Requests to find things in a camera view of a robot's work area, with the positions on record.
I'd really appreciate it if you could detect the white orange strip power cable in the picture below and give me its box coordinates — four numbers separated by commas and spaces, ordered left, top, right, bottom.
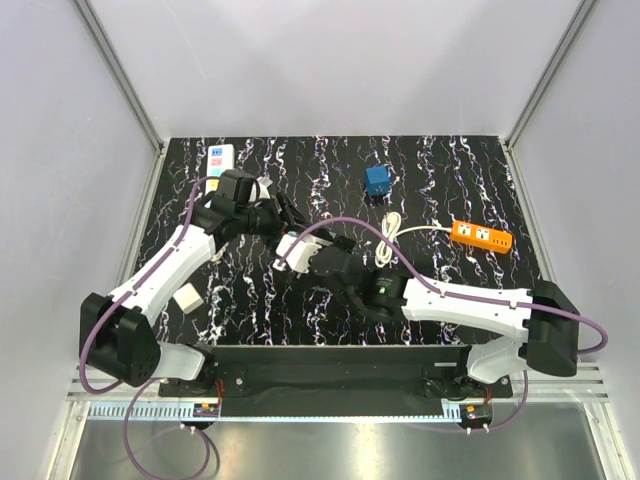
374, 211, 454, 269

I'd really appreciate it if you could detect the white multicolour power strip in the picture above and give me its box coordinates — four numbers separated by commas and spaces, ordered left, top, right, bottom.
205, 144, 235, 193

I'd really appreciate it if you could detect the white usb charger plug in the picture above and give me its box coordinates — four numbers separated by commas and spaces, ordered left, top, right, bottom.
172, 283, 204, 315

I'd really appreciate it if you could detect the orange power strip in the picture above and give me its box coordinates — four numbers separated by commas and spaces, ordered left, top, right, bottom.
449, 220, 513, 254

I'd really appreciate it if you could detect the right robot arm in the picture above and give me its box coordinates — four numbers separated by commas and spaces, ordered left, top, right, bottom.
309, 245, 579, 397

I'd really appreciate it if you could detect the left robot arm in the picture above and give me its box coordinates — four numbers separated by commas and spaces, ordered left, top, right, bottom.
79, 170, 308, 396

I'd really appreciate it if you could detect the blue cube socket adapter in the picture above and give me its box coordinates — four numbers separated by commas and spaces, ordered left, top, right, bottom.
364, 165, 391, 198

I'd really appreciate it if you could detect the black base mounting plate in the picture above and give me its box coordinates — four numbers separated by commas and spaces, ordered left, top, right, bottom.
157, 344, 514, 419

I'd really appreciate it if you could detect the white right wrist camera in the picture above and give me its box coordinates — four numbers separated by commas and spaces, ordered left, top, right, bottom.
273, 235, 330, 274

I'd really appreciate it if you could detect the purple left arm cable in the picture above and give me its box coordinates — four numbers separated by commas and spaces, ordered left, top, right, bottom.
78, 175, 261, 476

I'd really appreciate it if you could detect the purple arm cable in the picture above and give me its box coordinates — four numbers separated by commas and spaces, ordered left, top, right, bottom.
282, 217, 610, 431
78, 175, 261, 476

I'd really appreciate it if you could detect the aluminium frame rail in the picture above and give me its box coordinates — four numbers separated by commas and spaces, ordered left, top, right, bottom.
69, 369, 609, 424

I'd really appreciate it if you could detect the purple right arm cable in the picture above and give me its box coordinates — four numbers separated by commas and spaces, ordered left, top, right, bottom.
282, 217, 610, 431

